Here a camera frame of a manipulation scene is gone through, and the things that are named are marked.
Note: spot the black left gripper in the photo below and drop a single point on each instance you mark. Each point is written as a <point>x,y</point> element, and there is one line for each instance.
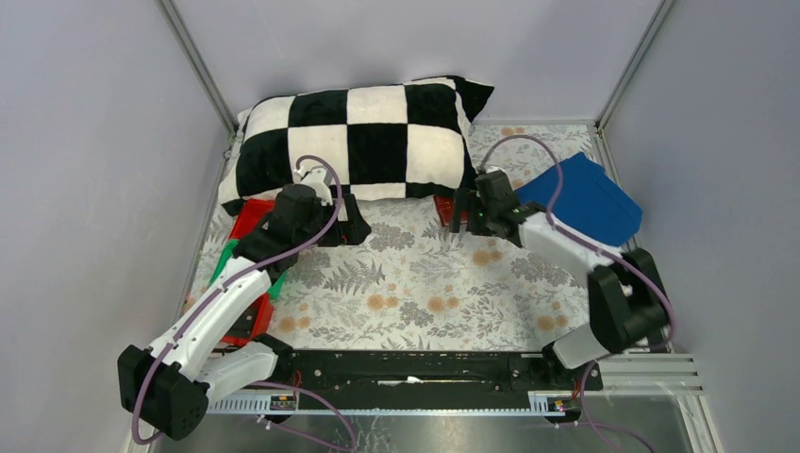
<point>341,219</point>

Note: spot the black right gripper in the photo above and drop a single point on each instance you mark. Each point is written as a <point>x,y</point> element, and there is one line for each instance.
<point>467,212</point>

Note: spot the red leather card holder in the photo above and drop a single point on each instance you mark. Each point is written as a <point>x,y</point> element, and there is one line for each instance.
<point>444,209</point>

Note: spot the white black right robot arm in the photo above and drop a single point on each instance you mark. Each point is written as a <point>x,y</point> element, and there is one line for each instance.
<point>626,303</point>

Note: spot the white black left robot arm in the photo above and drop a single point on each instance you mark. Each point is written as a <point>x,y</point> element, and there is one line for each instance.
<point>169,385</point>

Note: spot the floral patterned table mat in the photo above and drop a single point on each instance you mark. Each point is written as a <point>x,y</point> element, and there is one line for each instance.
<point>414,285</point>

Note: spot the green plastic bin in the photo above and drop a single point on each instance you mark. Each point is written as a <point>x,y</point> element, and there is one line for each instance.
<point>277,283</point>

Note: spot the red plastic bin far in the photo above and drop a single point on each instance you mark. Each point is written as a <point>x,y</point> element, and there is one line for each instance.
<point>252,212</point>

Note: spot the red plastic bin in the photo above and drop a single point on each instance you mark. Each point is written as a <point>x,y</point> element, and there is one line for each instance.
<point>252,212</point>
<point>254,321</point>

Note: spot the black white checkered pillow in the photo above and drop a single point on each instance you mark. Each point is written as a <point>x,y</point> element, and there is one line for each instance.
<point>407,140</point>

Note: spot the red plastic bin near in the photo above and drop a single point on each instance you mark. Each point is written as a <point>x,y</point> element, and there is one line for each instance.
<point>254,321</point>

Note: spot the blue folded cloth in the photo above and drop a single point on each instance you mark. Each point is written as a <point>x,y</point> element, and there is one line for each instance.
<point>593,204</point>

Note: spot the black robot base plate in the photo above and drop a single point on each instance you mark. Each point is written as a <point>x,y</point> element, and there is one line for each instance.
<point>418,380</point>

